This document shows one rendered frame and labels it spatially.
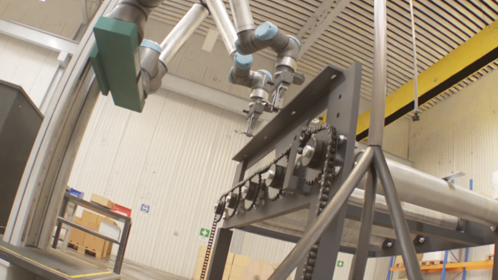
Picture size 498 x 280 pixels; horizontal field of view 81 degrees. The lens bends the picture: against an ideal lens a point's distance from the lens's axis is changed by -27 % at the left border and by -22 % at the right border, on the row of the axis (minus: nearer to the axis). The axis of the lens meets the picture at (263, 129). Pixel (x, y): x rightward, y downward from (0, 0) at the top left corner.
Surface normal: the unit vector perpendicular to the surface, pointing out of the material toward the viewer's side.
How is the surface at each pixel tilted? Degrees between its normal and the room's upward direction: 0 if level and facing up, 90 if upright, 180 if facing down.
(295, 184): 90
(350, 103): 90
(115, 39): 180
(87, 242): 90
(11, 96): 90
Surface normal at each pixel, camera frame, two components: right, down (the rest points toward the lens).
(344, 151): -0.92, -0.32
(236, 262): 0.27, -0.33
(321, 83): -0.21, 0.89
